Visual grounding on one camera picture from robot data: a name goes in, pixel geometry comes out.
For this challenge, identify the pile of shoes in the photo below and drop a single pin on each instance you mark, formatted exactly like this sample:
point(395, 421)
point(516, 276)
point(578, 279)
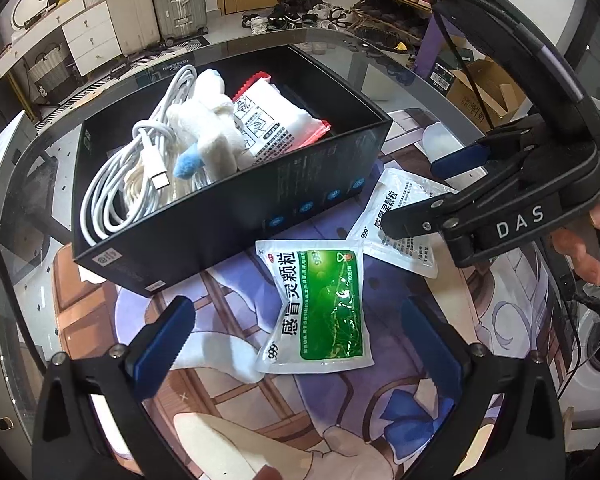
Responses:
point(300, 12)

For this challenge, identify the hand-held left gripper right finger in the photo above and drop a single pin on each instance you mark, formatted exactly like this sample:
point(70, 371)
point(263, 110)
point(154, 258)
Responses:
point(430, 342)

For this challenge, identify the green and white medicine packet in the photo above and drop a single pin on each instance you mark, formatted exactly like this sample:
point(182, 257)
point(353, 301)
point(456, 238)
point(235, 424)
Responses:
point(325, 310)

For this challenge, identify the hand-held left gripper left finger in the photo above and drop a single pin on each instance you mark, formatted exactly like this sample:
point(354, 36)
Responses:
point(165, 345)

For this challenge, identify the white plush toy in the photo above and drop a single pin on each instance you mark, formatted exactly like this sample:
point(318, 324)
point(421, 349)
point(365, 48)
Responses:
point(212, 120)

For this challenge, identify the person's right hand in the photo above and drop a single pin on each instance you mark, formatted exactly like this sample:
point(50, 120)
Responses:
point(587, 255)

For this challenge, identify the purple bag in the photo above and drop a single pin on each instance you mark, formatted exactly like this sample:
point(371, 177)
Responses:
point(432, 50)

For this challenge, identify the beige suitcase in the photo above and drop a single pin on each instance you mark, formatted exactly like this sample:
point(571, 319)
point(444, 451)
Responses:
point(130, 10)

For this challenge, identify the white packet with red edges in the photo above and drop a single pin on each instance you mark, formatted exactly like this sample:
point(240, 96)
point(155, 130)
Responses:
point(275, 115)

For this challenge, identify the dark green box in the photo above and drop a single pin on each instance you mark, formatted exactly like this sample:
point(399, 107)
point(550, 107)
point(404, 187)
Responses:
point(447, 75)

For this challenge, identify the silver suitcase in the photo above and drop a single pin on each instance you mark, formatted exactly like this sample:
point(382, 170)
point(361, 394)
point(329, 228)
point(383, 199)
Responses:
point(177, 2)

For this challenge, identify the white foam wrap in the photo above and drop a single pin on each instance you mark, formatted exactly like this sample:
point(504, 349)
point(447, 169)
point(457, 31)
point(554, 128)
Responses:
point(447, 137)

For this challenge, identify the white drawer cabinet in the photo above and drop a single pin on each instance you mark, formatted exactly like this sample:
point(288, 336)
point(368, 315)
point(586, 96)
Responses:
point(90, 35)

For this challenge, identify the shoe rack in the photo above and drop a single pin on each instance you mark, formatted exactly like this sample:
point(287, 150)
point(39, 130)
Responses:
point(405, 5)

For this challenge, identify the brown cardboard box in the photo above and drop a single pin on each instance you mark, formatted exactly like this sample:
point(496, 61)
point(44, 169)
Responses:
point(505, 90)

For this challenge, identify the black cardboard box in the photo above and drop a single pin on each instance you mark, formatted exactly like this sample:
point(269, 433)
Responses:
point(260, 205)

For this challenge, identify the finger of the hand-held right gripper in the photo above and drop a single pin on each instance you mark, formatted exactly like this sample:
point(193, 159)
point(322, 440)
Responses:
point(457, 160)
point(420, 220)

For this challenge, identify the printed cartoon table mat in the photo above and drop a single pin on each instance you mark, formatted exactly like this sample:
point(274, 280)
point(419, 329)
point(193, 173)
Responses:
point(230, 320)

